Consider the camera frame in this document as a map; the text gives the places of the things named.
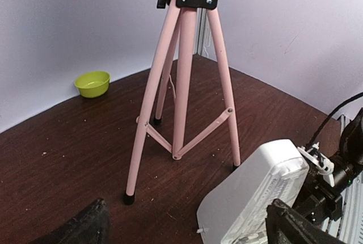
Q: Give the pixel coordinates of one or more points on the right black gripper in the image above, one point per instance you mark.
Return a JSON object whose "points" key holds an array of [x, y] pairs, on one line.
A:
{"points": [[317, 200]]}

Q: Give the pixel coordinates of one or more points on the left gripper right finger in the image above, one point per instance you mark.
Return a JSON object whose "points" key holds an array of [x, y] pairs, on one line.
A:
{"points": [[284, 225]]}

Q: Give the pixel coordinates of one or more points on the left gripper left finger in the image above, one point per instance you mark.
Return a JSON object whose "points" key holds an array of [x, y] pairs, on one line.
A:
{"points": [[91, 225]]}

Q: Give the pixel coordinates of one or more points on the white metronome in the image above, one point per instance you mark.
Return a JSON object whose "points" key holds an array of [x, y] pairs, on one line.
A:
{"points": [[235, 210]]}

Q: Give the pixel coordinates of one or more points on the pink music stand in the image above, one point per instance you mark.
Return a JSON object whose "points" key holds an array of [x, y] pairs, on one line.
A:
{"points": [[178, 35]]}

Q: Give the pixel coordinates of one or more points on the green plastic bowl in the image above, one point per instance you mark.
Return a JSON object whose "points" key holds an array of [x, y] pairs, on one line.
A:
{"points": [[93, 84]]}

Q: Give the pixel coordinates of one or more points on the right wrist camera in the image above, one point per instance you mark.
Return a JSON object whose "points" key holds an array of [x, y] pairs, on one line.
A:
{"points": [[324, 166]]}

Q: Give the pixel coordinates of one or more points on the aluminium front rail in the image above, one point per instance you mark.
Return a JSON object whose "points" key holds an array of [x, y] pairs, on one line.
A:
{"points": [[349, 227]]}

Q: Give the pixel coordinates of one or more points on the right aluminium frame post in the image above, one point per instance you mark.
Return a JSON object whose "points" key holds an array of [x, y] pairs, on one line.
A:
{"points": [[203, 38]]}

